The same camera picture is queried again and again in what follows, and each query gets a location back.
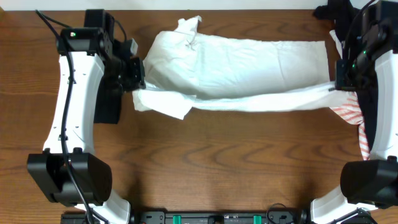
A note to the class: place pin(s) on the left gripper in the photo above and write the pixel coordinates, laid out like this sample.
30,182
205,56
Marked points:
136,79

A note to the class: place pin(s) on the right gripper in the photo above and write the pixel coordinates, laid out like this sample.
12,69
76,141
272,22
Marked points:
342,81

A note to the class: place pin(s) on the white shirt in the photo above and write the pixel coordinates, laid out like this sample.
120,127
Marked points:
185,69

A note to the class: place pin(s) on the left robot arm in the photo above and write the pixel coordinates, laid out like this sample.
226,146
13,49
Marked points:
96,70

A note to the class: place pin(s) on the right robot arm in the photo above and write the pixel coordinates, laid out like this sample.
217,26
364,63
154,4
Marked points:
368,68

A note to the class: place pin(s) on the black folded garment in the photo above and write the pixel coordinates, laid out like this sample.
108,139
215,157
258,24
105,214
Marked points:
108,105

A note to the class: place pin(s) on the dark navy garment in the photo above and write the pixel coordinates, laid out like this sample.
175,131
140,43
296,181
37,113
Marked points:
348,29

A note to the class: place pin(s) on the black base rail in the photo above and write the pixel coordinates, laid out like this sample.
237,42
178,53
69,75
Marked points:
275,215

